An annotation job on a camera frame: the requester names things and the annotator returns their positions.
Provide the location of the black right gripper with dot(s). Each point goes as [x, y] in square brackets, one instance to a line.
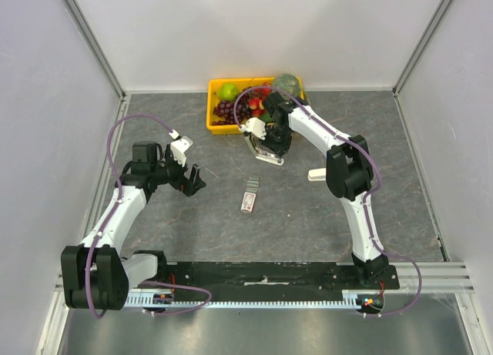
[273, 145]

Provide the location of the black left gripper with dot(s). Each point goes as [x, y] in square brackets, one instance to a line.
[182, 182]

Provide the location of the green white stapler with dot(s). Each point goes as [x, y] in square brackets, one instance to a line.
[262, 154]

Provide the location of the white rectangular case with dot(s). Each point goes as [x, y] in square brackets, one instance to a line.
[317, 175]

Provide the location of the red white staple box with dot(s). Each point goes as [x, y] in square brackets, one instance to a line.
[249, 197]

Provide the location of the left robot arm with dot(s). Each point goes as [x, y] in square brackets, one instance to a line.
[94, 275]

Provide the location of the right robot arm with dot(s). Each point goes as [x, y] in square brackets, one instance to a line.
[348, 174]

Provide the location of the green lime fruit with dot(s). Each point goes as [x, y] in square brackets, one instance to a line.
[266, 118]

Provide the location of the red strawberry cluster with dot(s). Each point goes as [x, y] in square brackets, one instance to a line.
[255, 101]

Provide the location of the green netted melon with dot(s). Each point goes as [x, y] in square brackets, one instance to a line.
[289, 84]

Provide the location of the dark purple grape bunch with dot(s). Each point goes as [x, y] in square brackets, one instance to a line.
[223, 113]

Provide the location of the yellow plastic tray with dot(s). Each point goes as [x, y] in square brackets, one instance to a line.
[242, 84]

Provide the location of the green pear fruit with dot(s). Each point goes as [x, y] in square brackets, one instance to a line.
[227, 91]

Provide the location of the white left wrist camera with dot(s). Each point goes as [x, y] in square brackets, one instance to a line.
[179, 146]

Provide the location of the grey slotted cable duct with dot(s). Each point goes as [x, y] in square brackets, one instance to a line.
[161, 299]

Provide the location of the aluminium frame rail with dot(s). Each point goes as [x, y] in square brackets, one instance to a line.
[406, 277]

